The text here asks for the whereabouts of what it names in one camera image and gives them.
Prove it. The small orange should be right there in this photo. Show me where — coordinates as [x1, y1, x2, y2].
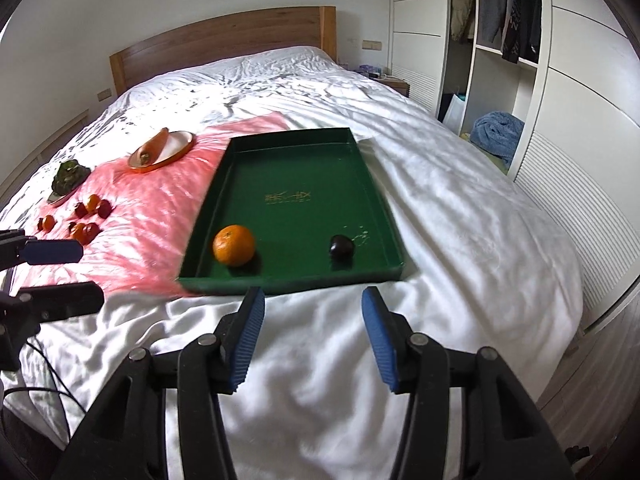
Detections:
[42, 214, 56, 233]

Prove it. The large orange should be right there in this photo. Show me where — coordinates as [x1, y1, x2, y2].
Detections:
[70, 222, 89, 246]
[213, 224, 256, 266]

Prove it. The dark plum front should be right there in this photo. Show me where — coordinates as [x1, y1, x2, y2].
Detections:
[329, 234, 356, 263]

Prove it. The silver plate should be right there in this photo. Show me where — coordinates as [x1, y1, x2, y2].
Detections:
[46, 164, 94, 207]

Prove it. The dark leafy green vegetable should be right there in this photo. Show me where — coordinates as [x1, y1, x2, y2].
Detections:
[52, 158, 92, 196]

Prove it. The white bed sheet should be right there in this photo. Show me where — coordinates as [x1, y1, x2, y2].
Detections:
[2, 47, 582, 479]

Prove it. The pink plastic sheet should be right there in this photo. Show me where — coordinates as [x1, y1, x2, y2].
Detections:
[11, 112, 288, 297]

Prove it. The green tray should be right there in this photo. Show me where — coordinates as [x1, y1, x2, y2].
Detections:
[177, 128, 405, 296]

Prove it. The carrot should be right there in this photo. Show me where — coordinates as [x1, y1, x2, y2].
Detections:
[136, 128, 169, 167]

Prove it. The orange rimmed white dish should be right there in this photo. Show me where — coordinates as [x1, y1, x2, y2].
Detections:
[127, 130, 196, 174]

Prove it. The blue towel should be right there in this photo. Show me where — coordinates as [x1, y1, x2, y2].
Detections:
[470, 110, 525, 168]

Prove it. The wooden nightstand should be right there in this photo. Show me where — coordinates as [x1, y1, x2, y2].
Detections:
[376, 76, 410, 98]

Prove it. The wooden headboard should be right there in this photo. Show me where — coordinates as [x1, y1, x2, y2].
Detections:
[110, 6, 337, 96]

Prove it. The white wardrobe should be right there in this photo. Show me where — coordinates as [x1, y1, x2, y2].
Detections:
[390, 0, 639, 333]

